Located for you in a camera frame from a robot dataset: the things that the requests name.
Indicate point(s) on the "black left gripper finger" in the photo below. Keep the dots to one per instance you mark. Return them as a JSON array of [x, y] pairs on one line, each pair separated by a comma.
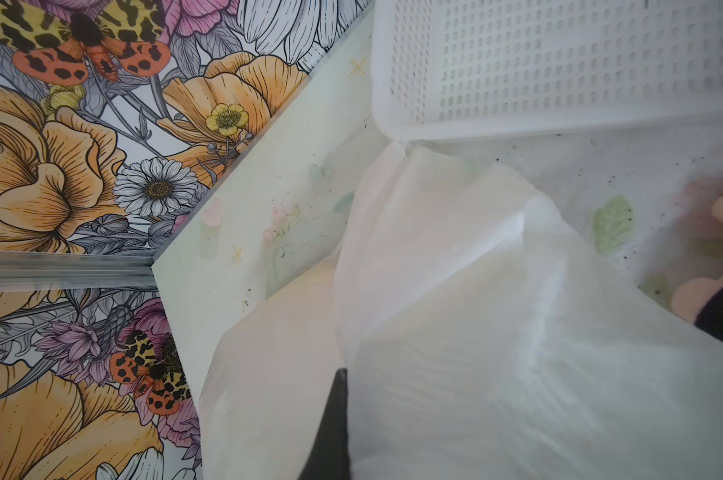
[[329, 458]]

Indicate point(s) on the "white plastic bag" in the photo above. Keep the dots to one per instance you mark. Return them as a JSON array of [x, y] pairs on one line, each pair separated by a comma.
[[483, 339]]

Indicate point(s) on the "pink toy food piece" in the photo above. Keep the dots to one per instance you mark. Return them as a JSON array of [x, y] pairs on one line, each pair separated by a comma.
[[692, 296]]

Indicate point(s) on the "white plastic mesh basket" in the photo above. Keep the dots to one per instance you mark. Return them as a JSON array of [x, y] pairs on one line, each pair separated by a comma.
[[450, 70]]

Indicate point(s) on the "aluminium corner post left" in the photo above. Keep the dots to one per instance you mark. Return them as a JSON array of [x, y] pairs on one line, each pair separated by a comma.
[[26, 271]]

